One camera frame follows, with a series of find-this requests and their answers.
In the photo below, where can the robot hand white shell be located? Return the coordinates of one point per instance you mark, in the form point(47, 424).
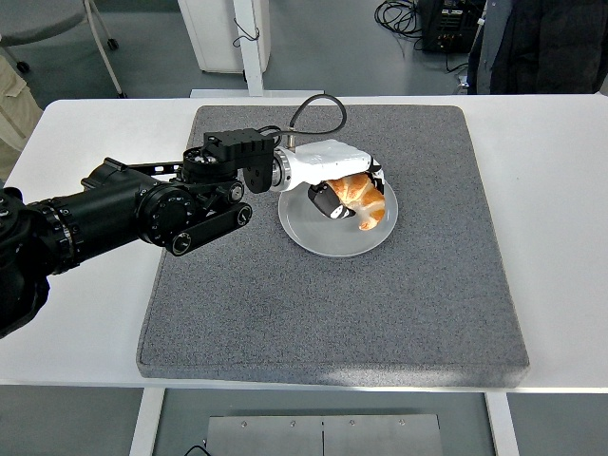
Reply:
point(328, 161)

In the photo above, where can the croissant bread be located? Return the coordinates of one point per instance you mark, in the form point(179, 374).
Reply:
point(366, 199)

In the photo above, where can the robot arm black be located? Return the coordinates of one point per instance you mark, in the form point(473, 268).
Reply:
point(109, 204)

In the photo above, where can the grey round plate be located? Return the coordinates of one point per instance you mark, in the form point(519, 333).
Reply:
point(332, 237)

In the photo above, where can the grey metal plate with screws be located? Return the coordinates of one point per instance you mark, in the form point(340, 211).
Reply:
point(266, 437)

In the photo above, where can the grey speckled mat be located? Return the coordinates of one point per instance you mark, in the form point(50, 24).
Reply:
point(332, 309)

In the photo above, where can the white cabinet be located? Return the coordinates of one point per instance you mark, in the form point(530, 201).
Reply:
point(214, 38)

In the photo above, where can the black electronic device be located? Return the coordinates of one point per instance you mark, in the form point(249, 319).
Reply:
point(451, 28)

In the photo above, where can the person in dark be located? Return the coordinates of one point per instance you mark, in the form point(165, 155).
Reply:
point(546, 47)

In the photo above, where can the white table leg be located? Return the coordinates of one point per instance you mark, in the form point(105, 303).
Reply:
point(503, 427)
point(145, 423)

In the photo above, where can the person in beige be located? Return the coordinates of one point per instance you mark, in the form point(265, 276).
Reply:
point(12, 119)

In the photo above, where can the grey chair with casters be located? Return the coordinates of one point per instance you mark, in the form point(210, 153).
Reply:
point(38, 19)

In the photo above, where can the white post with base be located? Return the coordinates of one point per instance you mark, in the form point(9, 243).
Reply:
point(252, 62)

